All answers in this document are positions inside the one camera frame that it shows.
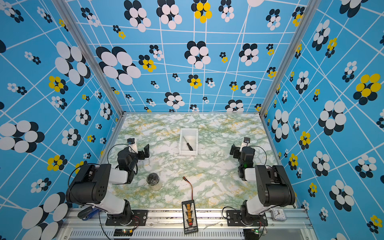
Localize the black handle screwdriver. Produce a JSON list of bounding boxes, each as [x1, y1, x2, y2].
[[183, 137, 194, 151]]

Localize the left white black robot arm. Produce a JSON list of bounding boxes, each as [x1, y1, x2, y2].
[[66, 144, 150, 227]]

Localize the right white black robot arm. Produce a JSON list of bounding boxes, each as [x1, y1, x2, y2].
[[230, 145, 296, 227]]

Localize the white plastic bin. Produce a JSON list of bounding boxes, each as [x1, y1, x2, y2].
[[179, 128, 199, 156]]

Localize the clear jar black lid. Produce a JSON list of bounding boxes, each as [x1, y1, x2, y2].
[[147, 173, 163, 191]]

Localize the small white alarm clock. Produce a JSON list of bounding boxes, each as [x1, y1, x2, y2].
[[271, 208, 287, 222]]

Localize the left controller circuit board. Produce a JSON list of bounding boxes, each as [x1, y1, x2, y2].
[[113, 229, 133, 238]]

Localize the controller circuit board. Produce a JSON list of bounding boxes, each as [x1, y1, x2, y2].
[[243, 229, 262, 240], [113, 229, 133, 238]]

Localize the right controller circuit board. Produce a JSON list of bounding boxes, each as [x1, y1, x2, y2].
[[243, 229, 262, 240]]

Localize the black battery checker device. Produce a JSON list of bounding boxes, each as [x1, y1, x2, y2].
[[182, 200, 199, 234]]

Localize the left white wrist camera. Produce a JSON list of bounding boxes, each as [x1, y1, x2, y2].
[[127, 138, 138, 154]]

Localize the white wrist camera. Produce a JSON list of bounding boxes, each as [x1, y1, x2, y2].
[[127, 138, 138, 154], [240, 137, 251, 152]]

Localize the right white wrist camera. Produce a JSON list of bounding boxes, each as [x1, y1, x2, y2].
[[240, 137, 251, 152]]

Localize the red black wire lead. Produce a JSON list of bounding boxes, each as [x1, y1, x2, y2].
[[183, 176, 194, 200]]

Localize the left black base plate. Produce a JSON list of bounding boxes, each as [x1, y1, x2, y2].
[[106, 210, 149, 227]]

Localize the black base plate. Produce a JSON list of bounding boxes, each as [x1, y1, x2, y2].
[[224, 210, 268, 228], [106, 210, 149, 227]]

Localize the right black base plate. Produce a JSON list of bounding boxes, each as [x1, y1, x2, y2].
[[224, 210, 268, 228]]

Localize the aluminium frame rail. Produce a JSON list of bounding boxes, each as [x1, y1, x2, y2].
[[57, 208, 317, 240]]

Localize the blue black clamp handle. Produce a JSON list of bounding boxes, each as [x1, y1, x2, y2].
[[78, 207, 100, 221]]

